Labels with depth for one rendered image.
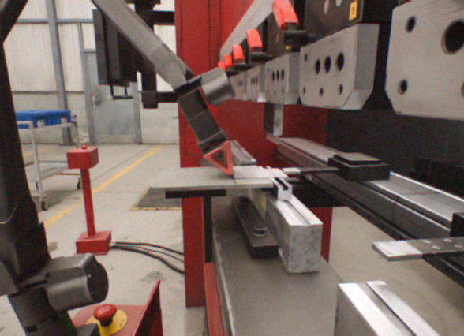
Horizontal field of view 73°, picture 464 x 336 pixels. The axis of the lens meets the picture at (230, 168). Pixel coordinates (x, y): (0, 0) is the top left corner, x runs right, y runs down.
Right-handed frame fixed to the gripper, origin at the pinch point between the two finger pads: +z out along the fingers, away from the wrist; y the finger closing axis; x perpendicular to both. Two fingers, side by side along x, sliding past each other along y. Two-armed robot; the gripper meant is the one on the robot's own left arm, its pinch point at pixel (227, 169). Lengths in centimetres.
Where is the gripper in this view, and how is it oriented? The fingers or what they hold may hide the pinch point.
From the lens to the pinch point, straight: 75.2
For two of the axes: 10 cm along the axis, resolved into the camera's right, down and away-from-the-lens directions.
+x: -8.8, 4.8, 0.0
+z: 4.6, 8.5, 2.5
